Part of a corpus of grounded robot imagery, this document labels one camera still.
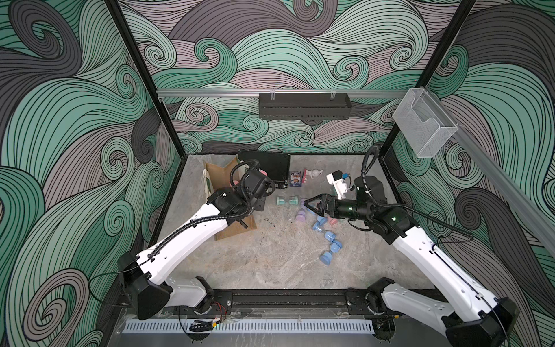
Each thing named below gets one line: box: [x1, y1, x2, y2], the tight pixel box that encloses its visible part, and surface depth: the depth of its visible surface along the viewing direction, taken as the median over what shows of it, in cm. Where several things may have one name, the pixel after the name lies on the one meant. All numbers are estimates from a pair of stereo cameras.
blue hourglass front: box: [318, 232, 343, 266], surface depth 86 cm
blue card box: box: [289, 169, 303, 188], surface depth 109 cm
